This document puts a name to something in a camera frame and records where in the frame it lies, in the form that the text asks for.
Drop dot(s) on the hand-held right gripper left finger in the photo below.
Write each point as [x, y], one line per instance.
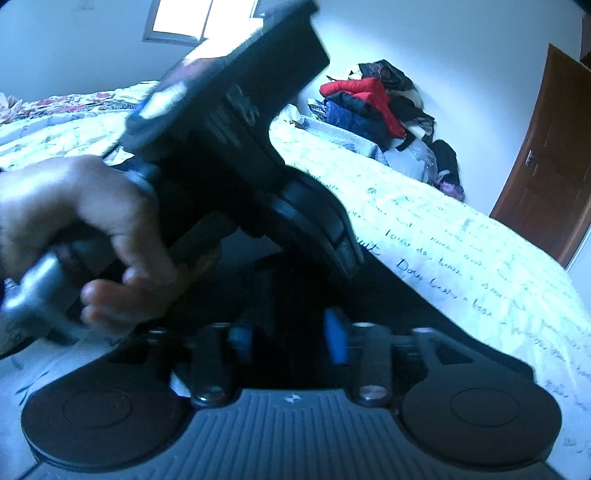
[241, 344]

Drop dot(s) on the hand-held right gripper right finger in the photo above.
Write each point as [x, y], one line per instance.
[334, 339]

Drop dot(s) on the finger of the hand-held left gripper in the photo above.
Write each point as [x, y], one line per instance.
[323, 221]

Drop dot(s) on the black pants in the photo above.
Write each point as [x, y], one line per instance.
[295, 295]

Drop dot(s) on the person's left hand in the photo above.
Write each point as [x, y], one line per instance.
[69, 198]

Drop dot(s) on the light blue blanket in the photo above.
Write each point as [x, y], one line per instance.
[341, 138]

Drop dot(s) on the clear plastic bag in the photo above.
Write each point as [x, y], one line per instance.
[411, 159]

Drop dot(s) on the navy blue jacket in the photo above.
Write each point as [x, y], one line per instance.
[355, 115]

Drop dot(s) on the window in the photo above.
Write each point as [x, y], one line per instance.
[180, 16]

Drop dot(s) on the purple cloth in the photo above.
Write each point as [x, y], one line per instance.
[452, 189]

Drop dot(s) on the red jacket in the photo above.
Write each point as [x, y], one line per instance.
[369, 92]

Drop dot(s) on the white script-printed bedsheet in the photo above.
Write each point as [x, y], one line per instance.
[461, 240]

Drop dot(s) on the pile of clothes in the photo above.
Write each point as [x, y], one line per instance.
[415, 110]

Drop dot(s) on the floral blanket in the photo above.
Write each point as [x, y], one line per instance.
[69, 102]

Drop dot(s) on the brown wooden door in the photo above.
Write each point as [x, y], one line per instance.
[545, 175]

